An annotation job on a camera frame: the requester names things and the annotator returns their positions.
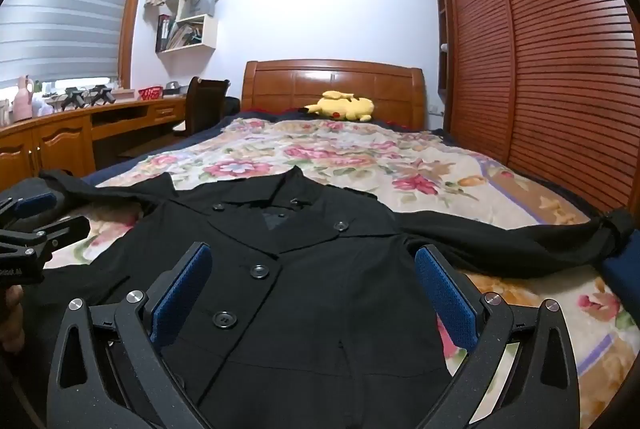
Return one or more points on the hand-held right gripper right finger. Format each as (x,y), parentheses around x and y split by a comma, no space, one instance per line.
(445,294)

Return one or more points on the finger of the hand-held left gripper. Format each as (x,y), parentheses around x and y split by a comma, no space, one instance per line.
(32,204)
(60,231)

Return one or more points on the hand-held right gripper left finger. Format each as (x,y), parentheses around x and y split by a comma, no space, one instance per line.
(182,294)

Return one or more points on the black buttoned coat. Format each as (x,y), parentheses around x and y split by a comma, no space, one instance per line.
(300,309)

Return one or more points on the person's left hand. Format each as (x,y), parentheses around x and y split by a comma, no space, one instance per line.
(11,324)

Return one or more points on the wooden desk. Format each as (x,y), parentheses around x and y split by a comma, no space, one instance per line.
(65,134)

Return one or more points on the pink bottle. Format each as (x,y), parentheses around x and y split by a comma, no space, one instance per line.
(22,101)

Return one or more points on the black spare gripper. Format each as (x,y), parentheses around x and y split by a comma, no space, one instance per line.
(75,96)
(102,94)

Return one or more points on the floral blanket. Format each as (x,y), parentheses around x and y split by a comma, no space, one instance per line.
(375,159)

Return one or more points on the red basket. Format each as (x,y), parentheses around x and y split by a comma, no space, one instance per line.
(151,93)

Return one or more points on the grey box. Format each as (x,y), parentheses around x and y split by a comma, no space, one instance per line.
(172,87)

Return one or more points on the dark brown chair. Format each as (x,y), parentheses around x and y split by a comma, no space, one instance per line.
(205,104)

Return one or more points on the black bag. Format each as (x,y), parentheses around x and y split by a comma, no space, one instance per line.
(233,105)

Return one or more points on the grey window blind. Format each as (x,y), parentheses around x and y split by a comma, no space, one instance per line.
(65,9)

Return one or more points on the yellow plush toy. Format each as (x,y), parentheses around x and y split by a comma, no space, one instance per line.
(350,108)

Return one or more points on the black binder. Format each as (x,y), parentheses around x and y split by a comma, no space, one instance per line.
(161,31)

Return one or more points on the row of books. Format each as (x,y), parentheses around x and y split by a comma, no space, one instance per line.
(185,36)

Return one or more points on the wooden bed headboard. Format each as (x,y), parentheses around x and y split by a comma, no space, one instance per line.
(350,79)

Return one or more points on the wooden slatted wardrobe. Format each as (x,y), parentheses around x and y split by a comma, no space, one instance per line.
(550,59)

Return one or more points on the grey paper bag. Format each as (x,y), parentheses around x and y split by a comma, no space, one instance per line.
(200,1)

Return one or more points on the white wall outlet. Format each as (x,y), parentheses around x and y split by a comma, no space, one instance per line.
(435,111)

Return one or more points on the white wall shelf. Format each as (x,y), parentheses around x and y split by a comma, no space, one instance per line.
(210,34)

